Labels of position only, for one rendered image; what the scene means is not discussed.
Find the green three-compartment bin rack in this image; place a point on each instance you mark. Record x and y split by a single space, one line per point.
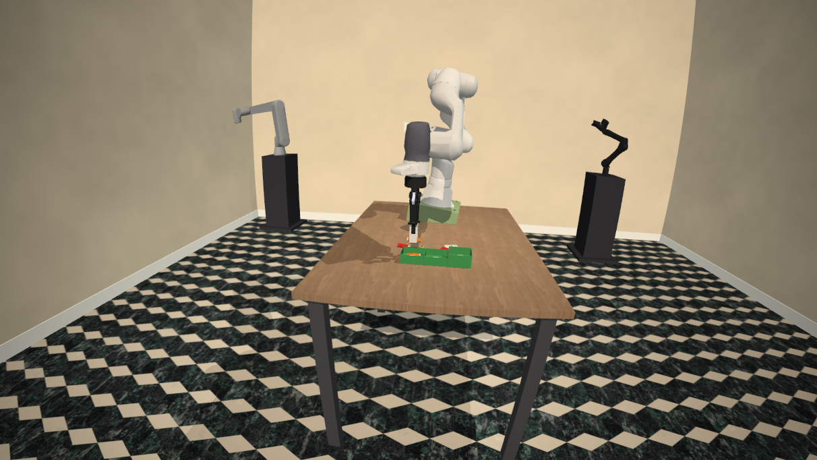
457 257

